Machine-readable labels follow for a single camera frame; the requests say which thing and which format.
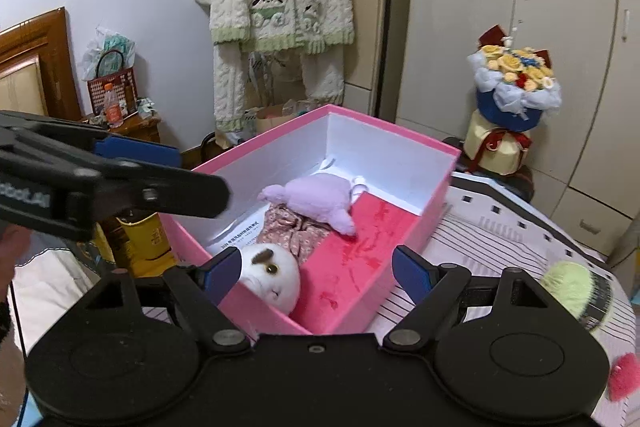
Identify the pink floral cloth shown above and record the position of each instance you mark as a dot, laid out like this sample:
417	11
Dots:
290	232

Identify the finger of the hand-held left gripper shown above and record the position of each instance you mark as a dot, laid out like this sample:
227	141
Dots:
190	197
135	152

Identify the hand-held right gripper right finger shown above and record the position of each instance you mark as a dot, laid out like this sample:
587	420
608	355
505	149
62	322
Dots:
410	272

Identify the white cloth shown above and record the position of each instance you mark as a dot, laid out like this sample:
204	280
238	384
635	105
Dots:
55	277

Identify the yellow bag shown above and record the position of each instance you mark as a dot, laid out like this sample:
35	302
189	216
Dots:
145	237

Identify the green yarn ball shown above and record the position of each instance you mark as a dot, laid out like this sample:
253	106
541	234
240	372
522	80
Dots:
565	287

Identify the blue flower bouquet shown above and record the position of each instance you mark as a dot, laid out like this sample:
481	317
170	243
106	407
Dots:
505	107

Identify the wooden nightstand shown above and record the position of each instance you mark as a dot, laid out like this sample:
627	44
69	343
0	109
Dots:
140	129

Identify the pink cardboard box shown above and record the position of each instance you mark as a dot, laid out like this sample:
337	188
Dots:
380	147

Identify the yellow gift box red ribbon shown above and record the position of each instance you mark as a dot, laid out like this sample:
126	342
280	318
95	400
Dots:
500	157

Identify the white plush dog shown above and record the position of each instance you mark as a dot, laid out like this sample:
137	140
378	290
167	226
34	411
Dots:
280	272

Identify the white printed paper sheet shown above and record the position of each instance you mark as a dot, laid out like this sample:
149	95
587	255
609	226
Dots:
240	232

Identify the red plaid bag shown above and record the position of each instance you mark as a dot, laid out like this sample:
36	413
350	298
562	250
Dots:
97	97

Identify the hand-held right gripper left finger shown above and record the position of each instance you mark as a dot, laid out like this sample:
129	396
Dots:
225	272

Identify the orange drink bottle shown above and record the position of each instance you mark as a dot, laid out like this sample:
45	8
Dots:
114	107

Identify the brown paper bag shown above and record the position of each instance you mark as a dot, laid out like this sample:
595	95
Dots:
270	119

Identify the lilac plush toy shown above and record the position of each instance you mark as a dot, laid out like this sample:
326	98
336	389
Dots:
320	197

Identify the wooden headboard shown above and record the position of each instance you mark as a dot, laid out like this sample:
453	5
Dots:
50	47

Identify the cream pajama pants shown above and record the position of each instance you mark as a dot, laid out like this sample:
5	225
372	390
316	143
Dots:
230	87

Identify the white plastic bag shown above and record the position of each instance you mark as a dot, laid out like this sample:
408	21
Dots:
115	44

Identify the pink pompom plush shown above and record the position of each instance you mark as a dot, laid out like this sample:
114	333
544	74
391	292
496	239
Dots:
622	379

